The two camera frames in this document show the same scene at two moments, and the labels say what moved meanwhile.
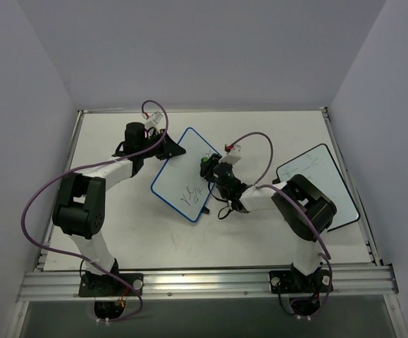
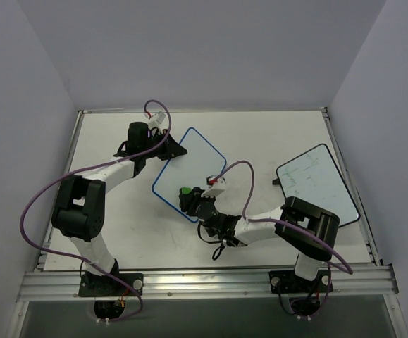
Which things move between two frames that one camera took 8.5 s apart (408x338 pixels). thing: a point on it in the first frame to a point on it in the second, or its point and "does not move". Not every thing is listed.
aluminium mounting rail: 366,279 does not move
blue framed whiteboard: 180,186 does not move
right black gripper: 208,168 to 188,203
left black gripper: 162,145 does not move
